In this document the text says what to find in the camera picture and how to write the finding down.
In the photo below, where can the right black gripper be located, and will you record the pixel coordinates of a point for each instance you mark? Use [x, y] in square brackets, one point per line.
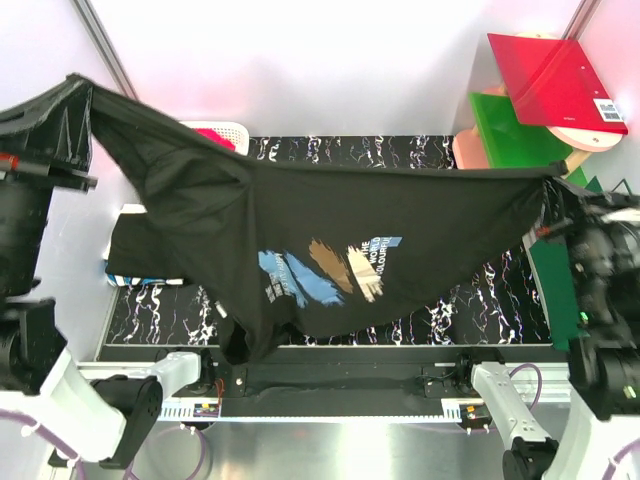
[568, 207]

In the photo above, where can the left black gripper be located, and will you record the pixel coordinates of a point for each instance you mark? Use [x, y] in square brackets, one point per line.
[57, 121]

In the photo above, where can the black graphic t shirt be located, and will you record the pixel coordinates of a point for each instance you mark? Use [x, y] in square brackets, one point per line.
[322, 249]

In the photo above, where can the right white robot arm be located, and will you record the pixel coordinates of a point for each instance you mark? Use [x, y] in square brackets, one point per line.
[603, 423]

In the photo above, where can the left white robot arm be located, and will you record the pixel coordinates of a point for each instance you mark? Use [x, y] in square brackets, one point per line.
[104, 420]

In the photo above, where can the dark green binder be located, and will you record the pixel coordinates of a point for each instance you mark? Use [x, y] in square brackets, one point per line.
[555, 290]

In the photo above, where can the light green folder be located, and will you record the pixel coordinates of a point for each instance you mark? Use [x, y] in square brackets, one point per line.
[508, 143]

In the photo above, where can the folded black t shirt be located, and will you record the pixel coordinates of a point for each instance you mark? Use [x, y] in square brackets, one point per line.
[137, 249]

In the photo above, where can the red folder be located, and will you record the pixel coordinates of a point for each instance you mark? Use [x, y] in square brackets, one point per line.
[552, 83]

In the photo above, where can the pink wooden shelf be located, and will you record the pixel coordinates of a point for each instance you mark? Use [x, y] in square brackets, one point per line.
[469, 151]

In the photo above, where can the pink t shirt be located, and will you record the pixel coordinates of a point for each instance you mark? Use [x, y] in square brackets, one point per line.
[215, 137]

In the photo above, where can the white plastic basket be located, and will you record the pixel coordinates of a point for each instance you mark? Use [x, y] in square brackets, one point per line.
[232, 131]

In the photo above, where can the aluminium rail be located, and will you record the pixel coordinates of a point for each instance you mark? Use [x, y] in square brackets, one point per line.
[552, 382]

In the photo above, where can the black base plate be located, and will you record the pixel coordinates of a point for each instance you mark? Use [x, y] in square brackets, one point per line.
[339, 390]

